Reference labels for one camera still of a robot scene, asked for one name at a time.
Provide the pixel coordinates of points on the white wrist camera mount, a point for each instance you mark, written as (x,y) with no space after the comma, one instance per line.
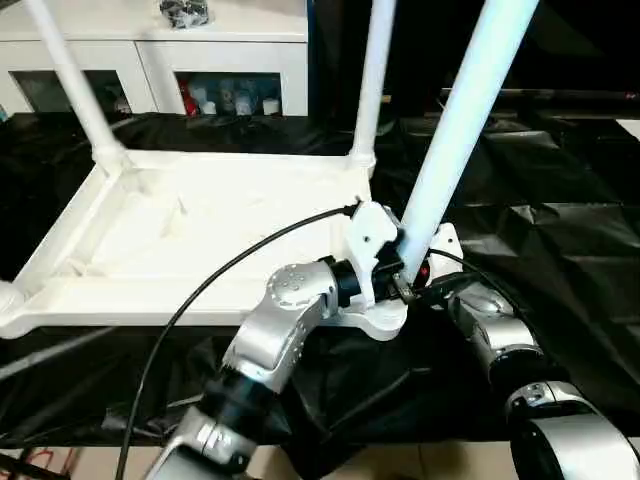
(370,235)
(445,240)

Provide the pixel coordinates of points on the white plastic table top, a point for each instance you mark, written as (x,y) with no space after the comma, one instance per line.
(200,225)

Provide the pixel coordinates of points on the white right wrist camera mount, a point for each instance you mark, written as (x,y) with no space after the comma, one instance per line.
(445,240)

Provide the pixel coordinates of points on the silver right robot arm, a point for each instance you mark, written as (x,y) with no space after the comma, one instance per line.
(500,320)

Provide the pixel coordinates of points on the black backdrop cloth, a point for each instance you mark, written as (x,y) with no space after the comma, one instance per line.
(550,40)

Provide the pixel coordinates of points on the grey crumpled bag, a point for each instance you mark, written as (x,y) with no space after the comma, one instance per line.
(186,12)

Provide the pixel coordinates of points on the white glass-door sideboard cabinet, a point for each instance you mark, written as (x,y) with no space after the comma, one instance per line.
(150,55)

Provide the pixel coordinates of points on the white flat board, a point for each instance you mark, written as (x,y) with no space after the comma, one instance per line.
(631,126)

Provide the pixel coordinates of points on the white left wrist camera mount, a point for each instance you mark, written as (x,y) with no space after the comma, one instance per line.
(370,235)

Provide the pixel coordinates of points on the black work mat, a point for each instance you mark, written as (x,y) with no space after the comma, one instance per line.
(550,225)

